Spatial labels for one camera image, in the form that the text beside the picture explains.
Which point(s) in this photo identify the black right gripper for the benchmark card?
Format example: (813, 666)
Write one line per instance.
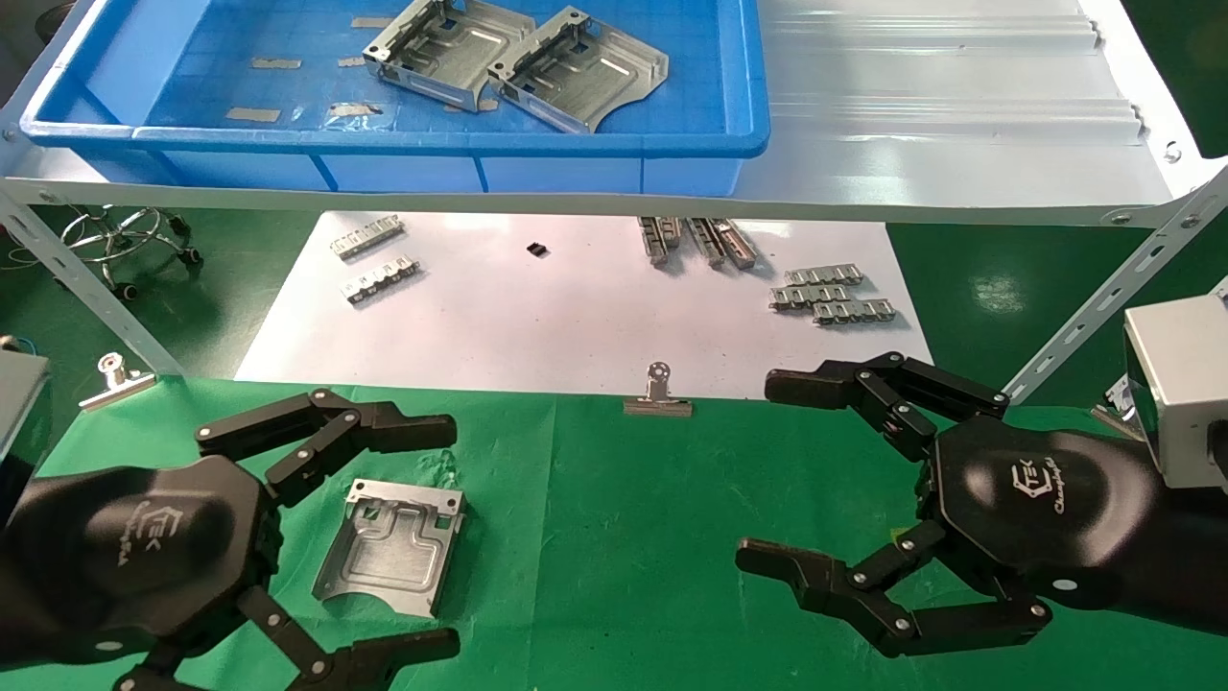
(1046, 509)

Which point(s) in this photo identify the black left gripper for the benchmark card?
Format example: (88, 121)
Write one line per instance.
(144, 547)

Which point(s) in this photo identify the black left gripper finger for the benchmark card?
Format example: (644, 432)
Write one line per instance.
(403, 429)

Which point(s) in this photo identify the silver sheet metal bracket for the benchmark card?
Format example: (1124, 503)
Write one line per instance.
(389, 552)
(580, 77)
(451, 53)

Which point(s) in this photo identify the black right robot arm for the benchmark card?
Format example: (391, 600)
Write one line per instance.
(1199, 566)

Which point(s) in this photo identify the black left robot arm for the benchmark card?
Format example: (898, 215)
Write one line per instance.
(6, 595)

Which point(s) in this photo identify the small notched metal strip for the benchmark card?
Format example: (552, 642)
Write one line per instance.
(382, 280)
(854, 312)
(808, 297)
(837, 276)
(366, 238)

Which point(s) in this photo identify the silver binder clip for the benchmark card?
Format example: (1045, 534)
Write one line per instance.
(658, 403)
(117, 384)
(1118, 413)

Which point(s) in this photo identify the green table cloth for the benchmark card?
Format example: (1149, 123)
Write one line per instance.
(614, 537)

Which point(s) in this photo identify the white paper sheet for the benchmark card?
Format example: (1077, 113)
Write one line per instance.
(576, 317)

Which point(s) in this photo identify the chrome stool base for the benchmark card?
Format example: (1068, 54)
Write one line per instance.
(125, 235)

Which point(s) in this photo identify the blue plastic bin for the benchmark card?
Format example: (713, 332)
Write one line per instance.
(672, 158)

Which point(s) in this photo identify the slotted grey angle strut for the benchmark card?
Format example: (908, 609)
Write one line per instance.
(86, 283)
(1113, 293)

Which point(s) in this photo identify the white metal shelf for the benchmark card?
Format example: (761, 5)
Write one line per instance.
(959, 144)

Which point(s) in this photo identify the grey metal rail pair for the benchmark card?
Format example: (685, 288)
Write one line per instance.
(721, 242)
(658, 240)

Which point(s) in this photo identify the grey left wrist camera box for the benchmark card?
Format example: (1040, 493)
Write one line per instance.
(19, 403)

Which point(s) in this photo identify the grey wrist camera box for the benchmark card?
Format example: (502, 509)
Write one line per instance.
(1185, 384)
(19, 403)

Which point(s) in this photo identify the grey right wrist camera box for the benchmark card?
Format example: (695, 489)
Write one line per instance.
(1185, 384)

